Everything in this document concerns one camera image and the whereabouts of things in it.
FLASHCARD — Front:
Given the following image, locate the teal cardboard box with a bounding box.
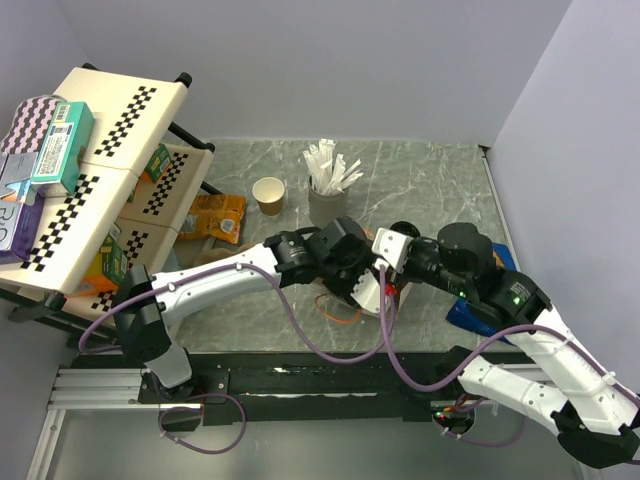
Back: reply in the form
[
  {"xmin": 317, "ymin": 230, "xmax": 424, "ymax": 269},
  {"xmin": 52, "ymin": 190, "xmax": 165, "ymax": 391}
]
[{"xmin": 30, "ymin": 102, "xmax": 95, "ymax": 198}]

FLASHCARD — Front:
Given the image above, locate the orange snack bag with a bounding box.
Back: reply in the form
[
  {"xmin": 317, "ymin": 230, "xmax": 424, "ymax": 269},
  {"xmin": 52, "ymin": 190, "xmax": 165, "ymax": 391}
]
[{"xmin": 178, "ymin": 194, "xmax": 246, "ymax": 245}]

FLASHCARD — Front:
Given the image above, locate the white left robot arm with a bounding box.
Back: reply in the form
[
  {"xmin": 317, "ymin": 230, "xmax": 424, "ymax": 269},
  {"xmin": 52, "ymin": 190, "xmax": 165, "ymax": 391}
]
[{"xmin": 112, "ymin": 217, "xmax": 373, "ymax": 402}]

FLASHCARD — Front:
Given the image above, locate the green box middle shelf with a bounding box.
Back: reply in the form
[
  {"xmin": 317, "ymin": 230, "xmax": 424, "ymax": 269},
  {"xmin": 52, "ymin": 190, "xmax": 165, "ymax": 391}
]
[{"xmin": 140, "ymin": 143, "xmax": 172, "ymax": 183}]

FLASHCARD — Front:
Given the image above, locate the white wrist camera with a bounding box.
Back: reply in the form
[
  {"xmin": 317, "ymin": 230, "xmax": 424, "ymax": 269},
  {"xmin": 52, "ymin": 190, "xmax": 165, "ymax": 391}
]
[
  {"xmin": 371, "ymin": 228, "xmax": 413, "ymax": 273},
  {"xmin": 351, "ymin": 269, "xmax": 403, "ymax": 318}
]

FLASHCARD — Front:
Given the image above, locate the grey straw holder cup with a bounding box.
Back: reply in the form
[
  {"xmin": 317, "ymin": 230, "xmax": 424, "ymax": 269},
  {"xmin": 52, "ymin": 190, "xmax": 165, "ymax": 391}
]
[{"xmin": 307, "ymin": 177, "xmax": 349, "ymax": 228}]

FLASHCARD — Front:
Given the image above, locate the silver grey small box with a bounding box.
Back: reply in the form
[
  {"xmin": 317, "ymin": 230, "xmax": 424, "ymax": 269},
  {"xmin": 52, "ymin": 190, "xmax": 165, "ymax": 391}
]
[{"xmin": 1, "ymin": 152, "xmax": 38, "ymax": 205}]

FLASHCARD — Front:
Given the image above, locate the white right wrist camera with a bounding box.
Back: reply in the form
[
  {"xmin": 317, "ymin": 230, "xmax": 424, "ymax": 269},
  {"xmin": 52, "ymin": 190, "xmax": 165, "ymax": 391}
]
[{"xmin": 371, "ymin": 228, "xmax": 413, "ymax": 273}]

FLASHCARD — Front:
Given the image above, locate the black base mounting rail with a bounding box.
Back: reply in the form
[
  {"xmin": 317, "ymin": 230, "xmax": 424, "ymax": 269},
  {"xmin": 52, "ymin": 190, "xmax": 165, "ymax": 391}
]
[{"xmin": 138, "ymin": 352, "xmax": 463, "ymax": 426}]

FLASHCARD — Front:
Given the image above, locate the pink wavy patterned can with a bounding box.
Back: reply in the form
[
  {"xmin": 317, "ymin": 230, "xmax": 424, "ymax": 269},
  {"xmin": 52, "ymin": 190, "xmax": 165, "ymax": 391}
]
[{"xmin": 1, "ymin": 95, "xmax": 63, "ymax": 154}]

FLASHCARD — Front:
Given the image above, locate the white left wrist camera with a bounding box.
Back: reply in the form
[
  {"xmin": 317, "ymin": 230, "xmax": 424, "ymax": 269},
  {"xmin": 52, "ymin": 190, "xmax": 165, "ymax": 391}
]
[{"xmin": 351, "ymin": 269, "xmax": 403, "ymax": 318}]

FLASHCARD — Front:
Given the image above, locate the cardboard cup carrier tray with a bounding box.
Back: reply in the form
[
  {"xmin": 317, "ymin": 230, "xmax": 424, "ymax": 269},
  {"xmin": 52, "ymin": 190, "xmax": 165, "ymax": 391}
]
[{"xmin": 192, "ymin": 243, "xmax": 255, "ymax": 267}]

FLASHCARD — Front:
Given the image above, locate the purple product box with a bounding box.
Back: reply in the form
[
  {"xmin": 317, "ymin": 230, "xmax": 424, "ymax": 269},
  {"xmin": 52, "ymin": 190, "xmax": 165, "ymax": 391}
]
[{"xmin": 0, "ymin": 194, "xmax": 44, "ymax": 265}]

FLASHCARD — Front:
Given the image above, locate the blue chips bag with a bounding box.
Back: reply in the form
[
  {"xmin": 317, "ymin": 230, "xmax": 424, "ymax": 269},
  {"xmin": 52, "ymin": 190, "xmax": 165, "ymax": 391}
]
[{"xmin": 446, "ymin": 242, "xmax": 521, "ymax": 346}]

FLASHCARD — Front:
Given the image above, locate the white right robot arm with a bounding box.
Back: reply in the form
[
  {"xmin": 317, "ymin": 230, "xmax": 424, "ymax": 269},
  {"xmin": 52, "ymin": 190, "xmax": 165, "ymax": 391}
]
[{"xmin": 397, "ymin": 223, "xmax": 639, "ymax": 469}]

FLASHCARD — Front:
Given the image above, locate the cream checkered shelf rack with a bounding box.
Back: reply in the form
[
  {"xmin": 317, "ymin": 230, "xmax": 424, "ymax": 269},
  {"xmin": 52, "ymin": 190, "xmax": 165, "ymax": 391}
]
[{"xmin": 1, "ymin": 64, "xmax": 215, "ymax": 336}]

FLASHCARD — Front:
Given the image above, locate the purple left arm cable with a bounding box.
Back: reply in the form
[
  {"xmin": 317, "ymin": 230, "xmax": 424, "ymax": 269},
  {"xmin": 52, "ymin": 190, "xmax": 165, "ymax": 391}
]
[{"xmin": 77, "ymin": 263, "xmax": 396, "ymax": 456}]

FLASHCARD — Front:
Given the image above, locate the brown paper takeout bag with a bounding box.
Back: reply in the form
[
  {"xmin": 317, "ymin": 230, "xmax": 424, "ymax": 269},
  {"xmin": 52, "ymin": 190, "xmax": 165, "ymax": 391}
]
[{"xmin": 313, "ymin": 227, "xmax": 416, "ymax": 326}]

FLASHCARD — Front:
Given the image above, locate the green orange box lower shelf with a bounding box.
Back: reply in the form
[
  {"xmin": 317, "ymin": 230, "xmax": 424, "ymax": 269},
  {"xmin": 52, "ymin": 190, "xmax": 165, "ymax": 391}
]
[{"xmin": 73, "ymin": 235, "xmax": 128, "ymax": 296}]

